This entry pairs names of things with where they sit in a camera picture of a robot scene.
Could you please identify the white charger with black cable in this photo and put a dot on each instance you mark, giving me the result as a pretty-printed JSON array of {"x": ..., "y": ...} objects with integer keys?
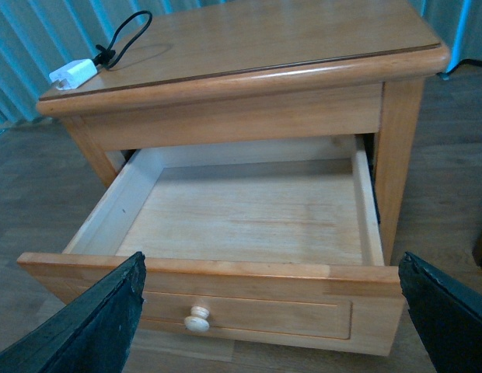
[{"x": 76, "y": 73}]

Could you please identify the light wooden nightstand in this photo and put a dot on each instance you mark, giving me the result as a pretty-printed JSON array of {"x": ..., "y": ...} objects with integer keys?
[{"x": 258, "y": 70}]

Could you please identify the pale green curtain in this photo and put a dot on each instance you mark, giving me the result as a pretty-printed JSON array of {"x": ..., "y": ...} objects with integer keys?
[{"x": 37, "y": 37}]

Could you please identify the wooden drawer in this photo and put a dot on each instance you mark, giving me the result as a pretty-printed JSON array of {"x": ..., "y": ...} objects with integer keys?
[{"x": 266, "y": 241}]

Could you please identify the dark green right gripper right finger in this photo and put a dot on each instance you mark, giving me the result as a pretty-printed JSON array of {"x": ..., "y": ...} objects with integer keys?
[{"x": 446, "y": 314}]

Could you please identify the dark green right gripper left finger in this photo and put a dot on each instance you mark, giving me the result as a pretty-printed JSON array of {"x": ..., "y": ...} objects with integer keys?
[{"x": 93, "y": 333}]

